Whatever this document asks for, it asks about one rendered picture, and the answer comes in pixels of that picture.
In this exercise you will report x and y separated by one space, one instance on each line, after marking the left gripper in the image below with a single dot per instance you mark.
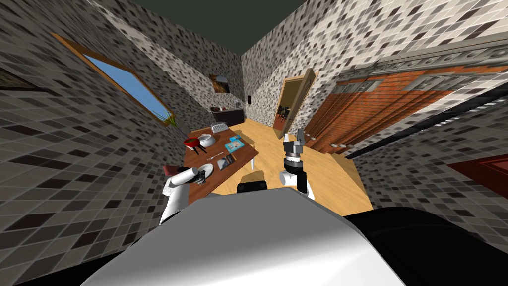
201 177

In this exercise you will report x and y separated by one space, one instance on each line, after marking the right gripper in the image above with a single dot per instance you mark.
293 150

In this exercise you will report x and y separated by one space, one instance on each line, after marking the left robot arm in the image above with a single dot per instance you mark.
177 190

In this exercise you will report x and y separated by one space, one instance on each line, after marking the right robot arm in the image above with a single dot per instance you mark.
420 246

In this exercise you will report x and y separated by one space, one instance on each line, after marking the white plate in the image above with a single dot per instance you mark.
208 170

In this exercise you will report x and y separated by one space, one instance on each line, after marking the brown wooden table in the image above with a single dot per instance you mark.
216 182

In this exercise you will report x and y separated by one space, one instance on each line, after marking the silver fork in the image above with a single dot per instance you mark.
214 155

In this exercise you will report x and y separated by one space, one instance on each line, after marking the dark book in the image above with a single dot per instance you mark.
226 162

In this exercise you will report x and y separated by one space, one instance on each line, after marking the dark red chair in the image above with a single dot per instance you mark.
170 170

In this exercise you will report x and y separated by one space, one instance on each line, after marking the red pan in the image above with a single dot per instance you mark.
191 142

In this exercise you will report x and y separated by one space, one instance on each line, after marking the white pot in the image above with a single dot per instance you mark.
206 140

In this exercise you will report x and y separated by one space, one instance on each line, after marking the tan wooden door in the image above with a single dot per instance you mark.
299 99

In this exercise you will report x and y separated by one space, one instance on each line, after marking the large blue book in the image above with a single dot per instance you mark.
235 146

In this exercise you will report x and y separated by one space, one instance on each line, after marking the small blue book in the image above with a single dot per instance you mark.
235 138

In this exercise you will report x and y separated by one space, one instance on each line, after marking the white ribbed rack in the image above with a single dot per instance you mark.
220 127

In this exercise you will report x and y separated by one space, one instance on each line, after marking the green plant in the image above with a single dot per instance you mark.
170 119

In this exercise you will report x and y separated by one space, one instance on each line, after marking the dark sideboard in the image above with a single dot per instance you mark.
229 116

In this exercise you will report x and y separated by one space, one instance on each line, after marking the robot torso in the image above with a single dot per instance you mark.
246 242

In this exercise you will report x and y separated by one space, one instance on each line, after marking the wooden framed window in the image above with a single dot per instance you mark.
127 85

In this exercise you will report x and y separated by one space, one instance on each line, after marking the dark red door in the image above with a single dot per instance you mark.
486 172

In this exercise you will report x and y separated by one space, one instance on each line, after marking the brown wall picture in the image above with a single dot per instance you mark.
220 84

